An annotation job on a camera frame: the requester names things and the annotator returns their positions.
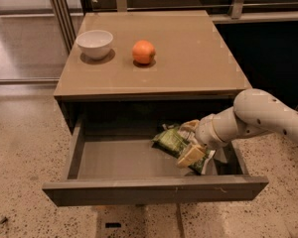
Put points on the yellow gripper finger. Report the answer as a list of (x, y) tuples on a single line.
[(190, 126), (191, 154)]

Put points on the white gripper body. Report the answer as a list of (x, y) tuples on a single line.
[(206, 133)]

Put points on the green jalapeno chip bag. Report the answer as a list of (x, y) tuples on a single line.
[(173, 141)]

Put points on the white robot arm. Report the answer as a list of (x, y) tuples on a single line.
[(254, 112)]

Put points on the grey drawer cabinet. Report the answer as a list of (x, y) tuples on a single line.
[(191, 59)]

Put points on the open grey top drawer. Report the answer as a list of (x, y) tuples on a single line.
[(117, 163)]

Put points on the orange fruit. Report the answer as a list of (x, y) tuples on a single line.
[(143, 52)]

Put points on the white ceramic bowl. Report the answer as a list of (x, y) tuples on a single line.
[(95, 44)]

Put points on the metal shelf frame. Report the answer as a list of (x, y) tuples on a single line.
[(238, 20)]

